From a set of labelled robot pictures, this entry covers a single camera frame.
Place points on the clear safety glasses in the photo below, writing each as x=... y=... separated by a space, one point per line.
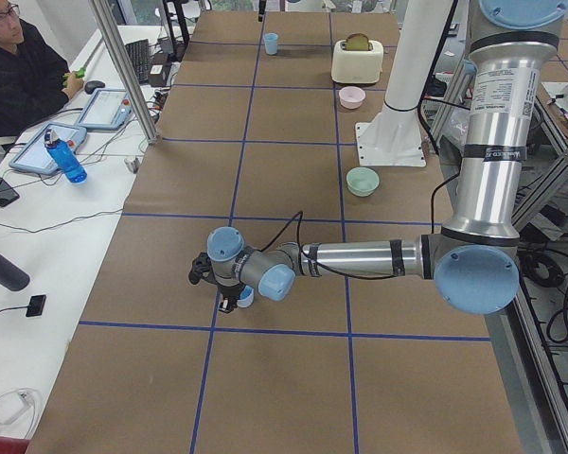
x=19 y=412

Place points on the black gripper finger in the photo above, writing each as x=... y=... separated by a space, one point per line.
x=260 y=10
x=227 y=304

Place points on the dark grey thermos bottle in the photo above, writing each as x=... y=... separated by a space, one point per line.
x=12 y=277

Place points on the green plastic bowl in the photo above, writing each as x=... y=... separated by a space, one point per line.
x=362 y=181

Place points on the black keyboard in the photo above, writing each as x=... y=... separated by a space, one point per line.
x=140 y=58

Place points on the toast slice in toaster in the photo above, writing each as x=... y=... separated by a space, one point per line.
x=357 y=42

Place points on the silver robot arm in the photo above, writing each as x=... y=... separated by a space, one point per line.
x=471 y=258

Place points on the seated man in black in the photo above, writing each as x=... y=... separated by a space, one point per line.
x=35 y=81

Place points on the black computer mouse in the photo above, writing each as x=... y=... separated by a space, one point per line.
x=92 y=85

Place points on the aluminium frame post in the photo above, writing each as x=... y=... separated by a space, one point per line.
x=116 y=49

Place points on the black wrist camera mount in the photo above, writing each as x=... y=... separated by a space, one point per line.
x=201 y=270

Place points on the teach pendant tablet far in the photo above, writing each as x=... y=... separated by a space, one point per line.
x=106 y=110

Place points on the blue water bottle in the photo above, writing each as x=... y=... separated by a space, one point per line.
x=64 y=157

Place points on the black smartphone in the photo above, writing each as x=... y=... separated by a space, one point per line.
x=8 y=194

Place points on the pink plastic bowl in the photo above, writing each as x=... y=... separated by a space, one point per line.
x=351 y=97

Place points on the cream two-slot toaster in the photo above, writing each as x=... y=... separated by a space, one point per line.
x=357 y=67

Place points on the light blue cup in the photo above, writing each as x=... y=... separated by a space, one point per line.
x=271 y=41
x=246 y=297

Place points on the small black puck device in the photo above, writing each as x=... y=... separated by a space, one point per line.
x=35 y=307

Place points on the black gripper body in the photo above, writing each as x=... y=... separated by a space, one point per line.
x=226 y=291

